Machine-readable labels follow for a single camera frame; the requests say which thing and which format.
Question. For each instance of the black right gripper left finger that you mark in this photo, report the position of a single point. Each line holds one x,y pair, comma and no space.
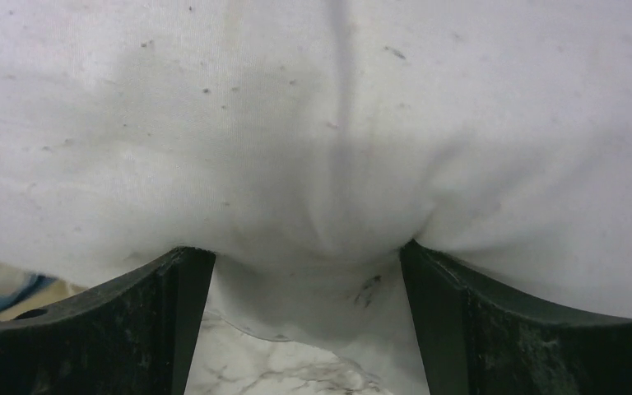
135,334

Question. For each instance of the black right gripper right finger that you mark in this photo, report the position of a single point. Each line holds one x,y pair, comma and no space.
478,336

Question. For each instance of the blue beige checked pillowcase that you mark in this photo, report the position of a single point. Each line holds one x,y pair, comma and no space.
21,291

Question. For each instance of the white pillow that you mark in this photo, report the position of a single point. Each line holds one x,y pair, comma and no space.
305,142

